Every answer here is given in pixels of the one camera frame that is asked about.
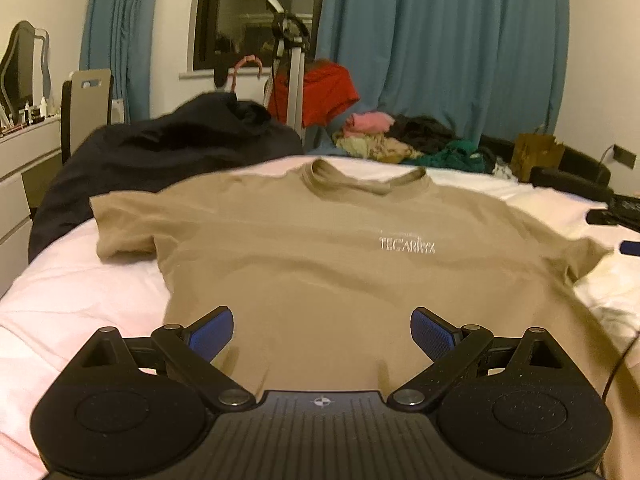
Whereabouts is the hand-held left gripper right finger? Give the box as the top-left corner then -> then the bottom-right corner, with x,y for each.
387,307 -> 576,408

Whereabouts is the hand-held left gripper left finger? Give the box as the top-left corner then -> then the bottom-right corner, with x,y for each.
65,306 -> 256,408

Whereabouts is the tan t-shirt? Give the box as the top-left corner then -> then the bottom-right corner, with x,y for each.
90,157 -> 640,480

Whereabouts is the black clothes heap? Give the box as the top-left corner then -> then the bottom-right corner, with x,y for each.
387,115 -> 456,153

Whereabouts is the pink clothes hanger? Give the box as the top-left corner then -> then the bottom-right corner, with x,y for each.
231,55 -> 264,96

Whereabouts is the black armchair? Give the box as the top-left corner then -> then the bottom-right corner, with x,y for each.
480,135 -> 613,203

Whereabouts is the brown paper bag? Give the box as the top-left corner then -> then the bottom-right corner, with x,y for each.
515,132 -> 566,181

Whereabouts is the bed with light duvet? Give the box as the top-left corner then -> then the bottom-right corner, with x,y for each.
0,155 -> 640,480

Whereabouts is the black jacket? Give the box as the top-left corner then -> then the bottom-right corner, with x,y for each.
28,92 -> 304,263

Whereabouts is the beige garment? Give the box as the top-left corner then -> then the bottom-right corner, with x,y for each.
335,132 -> 423,163

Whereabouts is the pink garment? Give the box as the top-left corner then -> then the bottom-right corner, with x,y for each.
345,111 -> 396,136

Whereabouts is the wide blue curtain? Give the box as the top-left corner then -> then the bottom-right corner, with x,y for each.
315,0 -> 571,151

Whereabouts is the white dresser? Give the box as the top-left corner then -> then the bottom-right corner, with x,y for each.
0,115 -> 63,301

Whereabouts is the beige chair back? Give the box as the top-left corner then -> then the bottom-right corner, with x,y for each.
61,68 -> 114,166

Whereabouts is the silver tripod stand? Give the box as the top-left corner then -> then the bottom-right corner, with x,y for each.
265,0 -> 313,133

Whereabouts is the red garment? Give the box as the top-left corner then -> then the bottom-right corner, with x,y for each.
267,59 -> 361,128

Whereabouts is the row of cosmetic bottles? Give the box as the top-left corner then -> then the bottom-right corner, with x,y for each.
0,97 -> 61,133

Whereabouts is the narrow blue curtain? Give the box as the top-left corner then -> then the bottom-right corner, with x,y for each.
80,0 -> 163,123

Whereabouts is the dark window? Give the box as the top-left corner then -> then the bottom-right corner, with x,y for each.
192,0 -> 326,73

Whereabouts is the black cable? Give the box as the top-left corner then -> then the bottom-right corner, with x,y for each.
600,330 -> 640,401

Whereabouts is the wavy frame mirror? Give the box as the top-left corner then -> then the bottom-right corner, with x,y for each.
0,21 -> 52,121

